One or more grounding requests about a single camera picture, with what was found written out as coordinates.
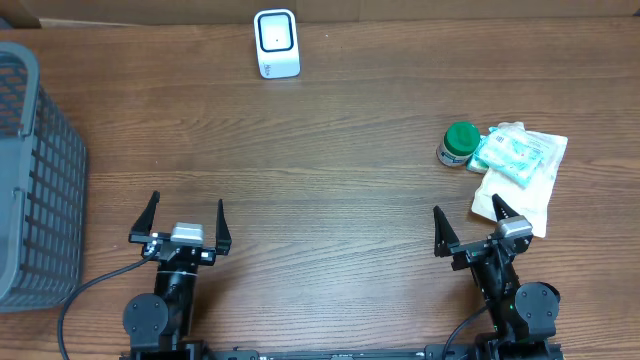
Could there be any grey plastic basket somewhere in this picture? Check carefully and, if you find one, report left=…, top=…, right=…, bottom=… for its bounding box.
left=1, top=42, right=88, bottom=313

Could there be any teal Kleenex tissue pack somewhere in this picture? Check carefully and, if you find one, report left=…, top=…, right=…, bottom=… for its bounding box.
left=466, top=135, right=489, bottom=174

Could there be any green lid jar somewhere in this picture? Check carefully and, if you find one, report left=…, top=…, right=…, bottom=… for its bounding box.
left=436, top=122, right=481, bottom=167

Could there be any teal snack packet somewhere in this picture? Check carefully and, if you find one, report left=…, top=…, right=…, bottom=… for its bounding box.
left=475, top=124, right=549, bottom=187

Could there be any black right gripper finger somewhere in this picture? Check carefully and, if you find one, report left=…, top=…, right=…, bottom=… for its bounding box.
left=491, top=194, right=519, bottom=221
left=433, top=206, right=460, bottom=257

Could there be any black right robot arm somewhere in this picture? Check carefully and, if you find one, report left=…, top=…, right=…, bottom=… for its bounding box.
left=226, top=194, right=563, bottom=360

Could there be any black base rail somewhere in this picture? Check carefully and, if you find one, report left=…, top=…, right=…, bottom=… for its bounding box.
left=118, top=342, right=565, bottom=360

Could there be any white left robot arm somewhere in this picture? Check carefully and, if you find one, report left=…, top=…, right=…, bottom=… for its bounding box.
left=123, top=191, right=217, bottom=360

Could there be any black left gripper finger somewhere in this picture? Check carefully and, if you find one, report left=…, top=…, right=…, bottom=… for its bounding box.
left=130, top=191, right=160, bottom=236
left=215, top=199, right=232, bottom=256

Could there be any white barcode scanner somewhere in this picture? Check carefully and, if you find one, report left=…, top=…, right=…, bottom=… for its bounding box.
left=253, top=8, right=301, bottom=79

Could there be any clear snack bag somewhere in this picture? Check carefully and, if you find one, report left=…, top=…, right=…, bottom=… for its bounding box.
left=471, top=122, right=568, bottom=238

